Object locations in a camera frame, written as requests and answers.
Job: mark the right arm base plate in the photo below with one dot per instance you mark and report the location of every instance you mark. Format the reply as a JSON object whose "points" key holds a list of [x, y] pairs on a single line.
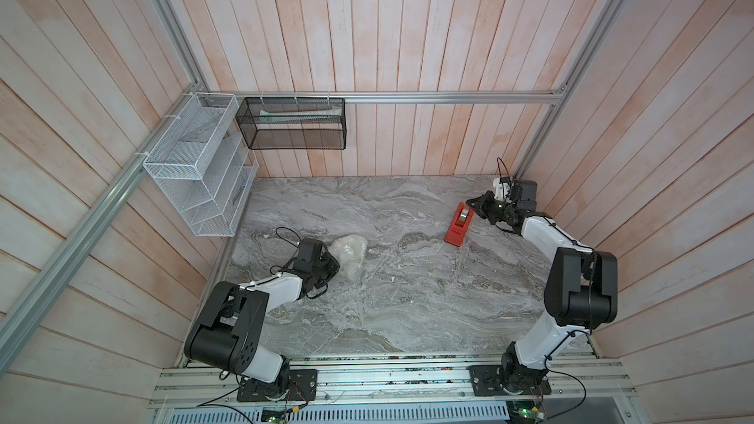
{"points": [[497, 380]]}

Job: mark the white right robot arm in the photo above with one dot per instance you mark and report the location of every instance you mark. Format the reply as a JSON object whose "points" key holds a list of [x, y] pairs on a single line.
{"points": [[581, 292]]}

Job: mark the aluminium frame rail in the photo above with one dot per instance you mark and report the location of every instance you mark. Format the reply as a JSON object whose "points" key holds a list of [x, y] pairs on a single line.
{"points": [[410, 97]]}

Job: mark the red tape dispenser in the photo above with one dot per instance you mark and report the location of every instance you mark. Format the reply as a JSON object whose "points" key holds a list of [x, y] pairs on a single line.
{"points": [[459, 225]]}

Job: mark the white wire mesh shelf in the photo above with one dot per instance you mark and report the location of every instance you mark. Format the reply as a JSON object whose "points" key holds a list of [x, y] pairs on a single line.
{"points": [[204, 170]]}

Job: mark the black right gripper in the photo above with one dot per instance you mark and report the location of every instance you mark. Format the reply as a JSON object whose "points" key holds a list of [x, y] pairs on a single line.
{"points": [[481, 208]]}

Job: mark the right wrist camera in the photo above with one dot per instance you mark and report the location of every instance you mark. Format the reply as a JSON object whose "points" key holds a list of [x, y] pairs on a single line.
{"points": [[502, 189]]}

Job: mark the clear bubble wrap sheet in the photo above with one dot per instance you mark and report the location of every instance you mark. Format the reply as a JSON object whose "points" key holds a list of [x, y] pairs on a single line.
{"points": [[350, 252]]}

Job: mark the black mesh basket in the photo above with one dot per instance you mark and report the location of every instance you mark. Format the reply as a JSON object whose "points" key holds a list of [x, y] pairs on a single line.
{"points": [[293, 123]]}

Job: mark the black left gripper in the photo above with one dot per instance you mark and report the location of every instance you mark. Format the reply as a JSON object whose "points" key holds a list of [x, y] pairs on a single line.
{"points": [[334, 269]]}

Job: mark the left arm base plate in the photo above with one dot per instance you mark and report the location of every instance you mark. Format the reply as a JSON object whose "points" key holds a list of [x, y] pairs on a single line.
{"points": [[298, 384]]}

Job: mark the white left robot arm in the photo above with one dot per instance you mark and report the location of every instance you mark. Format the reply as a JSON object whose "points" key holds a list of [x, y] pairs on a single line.
{"points": [[226, 334]]}

